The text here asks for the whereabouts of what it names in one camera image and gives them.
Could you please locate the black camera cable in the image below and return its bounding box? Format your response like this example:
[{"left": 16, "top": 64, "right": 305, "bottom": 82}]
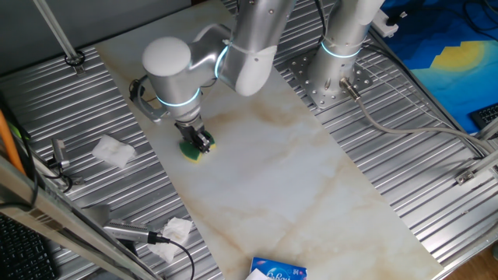
[{"left": 146, "top": 231, "right": 196, "bottom": 280}]

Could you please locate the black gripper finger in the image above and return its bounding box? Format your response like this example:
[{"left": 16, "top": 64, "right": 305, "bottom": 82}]
[
  {"left": 195, "top": 130, "right": 213, "bottom": 154},
  {"left": 183, "top": 135, "right": 200, "bottom": 152}
]

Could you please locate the aluminium pole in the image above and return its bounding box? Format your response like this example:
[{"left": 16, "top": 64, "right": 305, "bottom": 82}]
[{"left": 31, "top": 0, "right": 87, "bottom": 77}]

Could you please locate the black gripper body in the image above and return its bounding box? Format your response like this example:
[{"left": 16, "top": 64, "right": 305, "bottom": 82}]
[{"left": 174, "top": 118, "right": 206, "bottom": 142}]

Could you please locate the marble pattern tile slab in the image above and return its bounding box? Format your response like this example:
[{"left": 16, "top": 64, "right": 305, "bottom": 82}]
[{"left": 94, "top": 0, "right": 444, "bottom": 280}]

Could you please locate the thick gray robot cable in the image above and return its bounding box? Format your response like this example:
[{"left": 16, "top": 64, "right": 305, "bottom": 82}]
[{"left": 338, "top": 76, "right": 498, "bottom": 156}]

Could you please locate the white power strip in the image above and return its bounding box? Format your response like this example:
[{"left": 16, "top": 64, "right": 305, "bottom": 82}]
[{"left": 369, "top": 8, "right": 409, "bottom": 39}]

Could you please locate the aluminium frame bar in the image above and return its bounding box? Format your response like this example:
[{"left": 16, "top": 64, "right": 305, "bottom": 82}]
[{"left": 0, "top": 155, "right": 163, "bottom": 280}]

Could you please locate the silver finned camera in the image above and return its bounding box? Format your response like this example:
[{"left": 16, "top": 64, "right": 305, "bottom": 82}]
[{"left": 103, "top": 219, "right": 151, "bottom": 243}]

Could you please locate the looped black cable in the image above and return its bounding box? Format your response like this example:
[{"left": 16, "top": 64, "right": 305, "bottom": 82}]
[{"left": 314, "top": 0, "right": 330, "bottom": 40}]

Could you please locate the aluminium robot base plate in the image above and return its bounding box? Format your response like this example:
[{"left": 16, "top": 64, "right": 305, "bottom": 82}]
[{"left": 287, "top": 50, "right": 374, "bottom": 112}]

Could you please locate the folded white gauze pad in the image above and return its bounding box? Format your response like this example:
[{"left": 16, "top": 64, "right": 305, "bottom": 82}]
[{"left": 91, "top": 134, "right": 137, "bottom": 170}]

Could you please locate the blue tissue pack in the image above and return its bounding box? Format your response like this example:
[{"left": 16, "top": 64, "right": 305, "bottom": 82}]
[{"left": 248, "top": 256, "right": 308, "bottom": 280}]

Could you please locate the green and yellow sponge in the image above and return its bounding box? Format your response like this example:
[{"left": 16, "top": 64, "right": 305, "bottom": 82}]
[{"left": 178, "top": 131, "right": 217, "bottom": 163}]

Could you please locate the black rubber ring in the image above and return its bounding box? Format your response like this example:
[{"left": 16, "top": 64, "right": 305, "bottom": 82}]
[{"left": 64, "top": 49, "right": 86, "bottom": 68}]

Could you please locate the aluminium profile with bracket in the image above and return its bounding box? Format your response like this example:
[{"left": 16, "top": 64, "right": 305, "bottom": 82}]
[{"left": 454, "top": 149, "right": 498, "bottom": 187}]

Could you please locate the crumpled white tissue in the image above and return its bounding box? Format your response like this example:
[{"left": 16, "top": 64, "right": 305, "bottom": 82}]
[{"left": 146, "top": 216, "right": 195, "bottom": 264}]

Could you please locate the small black keyboard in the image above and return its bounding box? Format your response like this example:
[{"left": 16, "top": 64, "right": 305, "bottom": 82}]
[{"left": 468, "top": 103, "right": 498, "bottom": 130}]

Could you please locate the blue and yellow mat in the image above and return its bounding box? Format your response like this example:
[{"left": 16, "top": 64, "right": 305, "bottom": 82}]
[{"left": 379, "top": 0, "right": 498, "bottom": 135}]

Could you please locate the black metal clamp tool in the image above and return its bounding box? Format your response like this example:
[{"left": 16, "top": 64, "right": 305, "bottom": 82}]
[{"left": 45, "top": 138, "right": 86, "bottom": 192}]

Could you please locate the orange pole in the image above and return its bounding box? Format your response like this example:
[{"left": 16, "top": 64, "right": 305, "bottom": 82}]
[{"left": 0, "top": 108, "right": 26, "bottom": 176}]

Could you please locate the white tissue sheet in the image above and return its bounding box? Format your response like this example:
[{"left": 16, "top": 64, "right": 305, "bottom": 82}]
[{"left": 244, "top": 268, "right": 273, "bottom": 280}]

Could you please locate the gray wrist camera with bracket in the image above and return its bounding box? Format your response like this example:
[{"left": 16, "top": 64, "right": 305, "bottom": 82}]
[{"left": 128, "top": 75, "right": 170, "bottom": 125}]

